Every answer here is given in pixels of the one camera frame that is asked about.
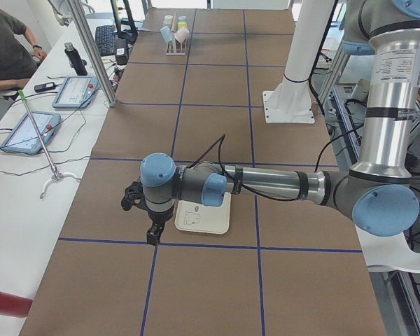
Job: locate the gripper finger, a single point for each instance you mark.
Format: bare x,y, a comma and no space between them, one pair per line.
154,233

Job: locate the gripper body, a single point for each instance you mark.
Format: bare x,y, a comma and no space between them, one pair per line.
158,219

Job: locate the light blue cup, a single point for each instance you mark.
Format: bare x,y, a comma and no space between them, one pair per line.
166,33

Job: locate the pink plastic cup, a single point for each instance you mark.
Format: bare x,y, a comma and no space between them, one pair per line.
181,34

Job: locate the white plastic cup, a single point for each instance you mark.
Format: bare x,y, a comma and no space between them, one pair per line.
168,19

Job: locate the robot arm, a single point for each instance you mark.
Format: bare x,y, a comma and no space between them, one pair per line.
375,193

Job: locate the white plastic tray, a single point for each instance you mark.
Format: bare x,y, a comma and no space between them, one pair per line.
194,217

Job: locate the far teach pendant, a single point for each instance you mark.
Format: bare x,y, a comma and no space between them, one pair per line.
75,92

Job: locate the teach pendant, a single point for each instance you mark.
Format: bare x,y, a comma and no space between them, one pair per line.
23,138
75,92

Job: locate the near teach pendant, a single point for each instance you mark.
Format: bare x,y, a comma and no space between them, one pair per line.
23,138

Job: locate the black insulated bottle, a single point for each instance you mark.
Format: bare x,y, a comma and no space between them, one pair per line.
75,59

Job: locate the black label box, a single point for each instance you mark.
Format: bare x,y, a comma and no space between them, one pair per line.
121,51

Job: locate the black keyboard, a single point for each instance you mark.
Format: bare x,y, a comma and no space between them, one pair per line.
105,38

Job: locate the red bottle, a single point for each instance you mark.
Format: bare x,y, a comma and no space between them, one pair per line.
14,306

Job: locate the seated person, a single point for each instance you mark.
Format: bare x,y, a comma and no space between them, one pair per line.
20,53

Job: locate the white chair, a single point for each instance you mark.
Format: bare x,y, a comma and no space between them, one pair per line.
385,254

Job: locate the green handled reach grabber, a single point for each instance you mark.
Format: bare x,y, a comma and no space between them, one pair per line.
56,175

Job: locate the aluminium frame post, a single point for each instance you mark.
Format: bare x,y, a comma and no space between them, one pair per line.
91,49

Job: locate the white wire cup rack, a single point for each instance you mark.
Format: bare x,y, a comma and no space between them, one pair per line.
175,48

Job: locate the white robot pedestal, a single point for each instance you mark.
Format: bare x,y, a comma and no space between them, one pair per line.
291,100

